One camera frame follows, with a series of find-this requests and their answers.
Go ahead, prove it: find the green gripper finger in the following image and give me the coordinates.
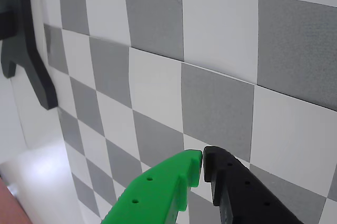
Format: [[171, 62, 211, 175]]
[[100, 149, 203, 224]]

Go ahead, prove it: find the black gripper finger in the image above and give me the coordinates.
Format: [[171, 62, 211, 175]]
[[201, 146, 303, 224]]

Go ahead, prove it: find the beige round plate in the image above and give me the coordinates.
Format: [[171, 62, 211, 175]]
[[0, 178, 34, 224]]

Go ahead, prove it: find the grey white checkerboard mat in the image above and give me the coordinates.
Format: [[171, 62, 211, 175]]
[[36, 0, 337, 224]]

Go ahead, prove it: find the black camera stand base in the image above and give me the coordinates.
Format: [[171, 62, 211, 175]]
[[0, 0, 59, 111]]

